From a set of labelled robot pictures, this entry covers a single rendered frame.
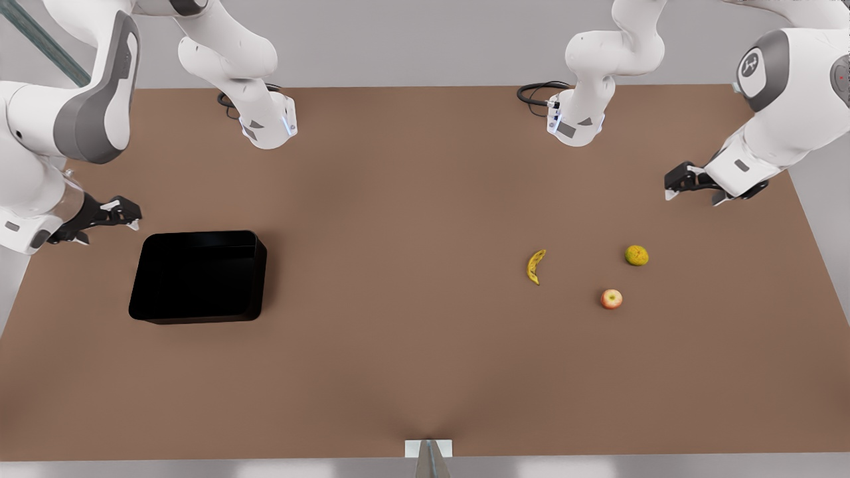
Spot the black cable loop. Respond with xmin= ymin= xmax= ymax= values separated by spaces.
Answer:
xmin=517 ymin=81 xmax=573 ymax=118
xmin=217 ymin=83 xmax=282 ymax=121

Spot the black storage box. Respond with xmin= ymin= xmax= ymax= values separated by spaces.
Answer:
xmin=128 ymin=230 xmax=268 ymax=325

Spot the silver frame post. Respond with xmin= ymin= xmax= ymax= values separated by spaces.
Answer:
xmin=0 ymin=0 xmax=92 ymax=88
xmin=405 ymin=439 xmax=454 ymax=478

